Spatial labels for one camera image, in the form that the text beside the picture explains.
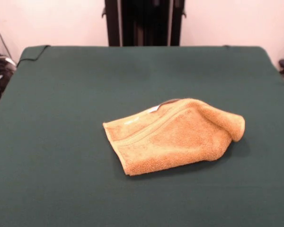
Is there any orange terry towel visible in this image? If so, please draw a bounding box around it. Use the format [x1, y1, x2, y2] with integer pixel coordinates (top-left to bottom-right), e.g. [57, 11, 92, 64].
[102, 98, 246, 177]

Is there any dark green table cloth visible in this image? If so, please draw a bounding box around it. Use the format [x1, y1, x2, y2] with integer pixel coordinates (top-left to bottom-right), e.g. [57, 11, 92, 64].
[0, 44, 284, 227]

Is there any black cable bundle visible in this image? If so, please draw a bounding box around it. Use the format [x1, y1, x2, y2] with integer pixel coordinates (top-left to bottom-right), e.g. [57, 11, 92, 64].
[0, 20, 17, 116]

